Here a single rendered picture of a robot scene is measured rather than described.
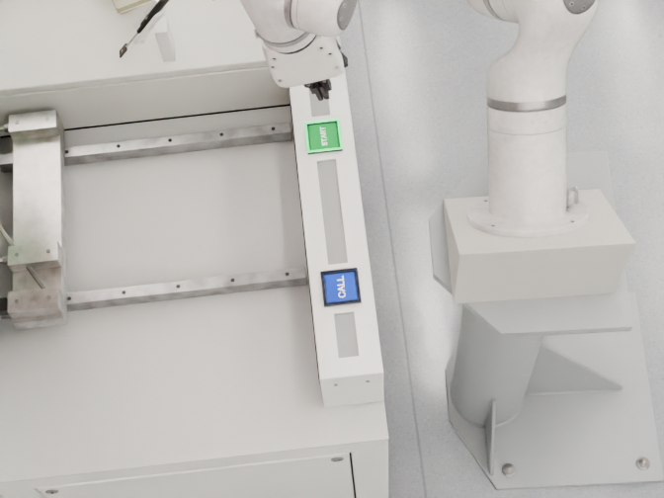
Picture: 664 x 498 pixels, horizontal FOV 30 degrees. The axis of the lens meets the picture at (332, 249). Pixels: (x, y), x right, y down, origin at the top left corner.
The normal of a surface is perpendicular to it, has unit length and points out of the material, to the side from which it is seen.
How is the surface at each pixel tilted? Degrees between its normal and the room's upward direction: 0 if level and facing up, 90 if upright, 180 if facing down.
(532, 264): 90
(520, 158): 48
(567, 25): 83
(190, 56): 0
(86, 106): 90
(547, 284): 90
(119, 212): 0
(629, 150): 0
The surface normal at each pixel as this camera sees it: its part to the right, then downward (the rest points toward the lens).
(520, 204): -0.33, 0.35
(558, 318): -0.04, -0.41
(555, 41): 0.31, 0.81
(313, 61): 0.10, 0.91
